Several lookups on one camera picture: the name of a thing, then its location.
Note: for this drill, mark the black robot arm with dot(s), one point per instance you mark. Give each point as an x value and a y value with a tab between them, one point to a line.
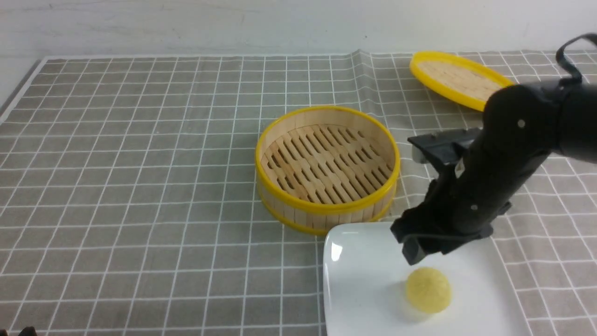
562	115

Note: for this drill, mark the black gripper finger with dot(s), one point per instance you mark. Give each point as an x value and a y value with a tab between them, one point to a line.
415	249

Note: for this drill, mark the grey checked tablecloth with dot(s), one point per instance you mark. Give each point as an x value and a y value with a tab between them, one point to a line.
128	198

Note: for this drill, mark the black object at bottom corner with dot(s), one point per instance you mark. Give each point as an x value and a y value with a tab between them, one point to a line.
28	331

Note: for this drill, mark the yellow steamed bun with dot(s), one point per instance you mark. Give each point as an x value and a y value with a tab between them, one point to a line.
428	290

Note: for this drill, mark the white square plate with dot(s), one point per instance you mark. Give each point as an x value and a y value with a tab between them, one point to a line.
364	276

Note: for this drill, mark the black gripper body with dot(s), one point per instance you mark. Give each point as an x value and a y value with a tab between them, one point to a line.
463	201

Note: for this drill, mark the yellow rimmed bamboo steamer basket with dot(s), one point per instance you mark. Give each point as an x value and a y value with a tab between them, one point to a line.
323	166

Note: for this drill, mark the yellow rimmed bamboo steamer lid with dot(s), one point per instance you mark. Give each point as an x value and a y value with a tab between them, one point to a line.
457	78

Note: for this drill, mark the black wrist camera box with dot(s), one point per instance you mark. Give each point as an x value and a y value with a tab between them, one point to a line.
442	148

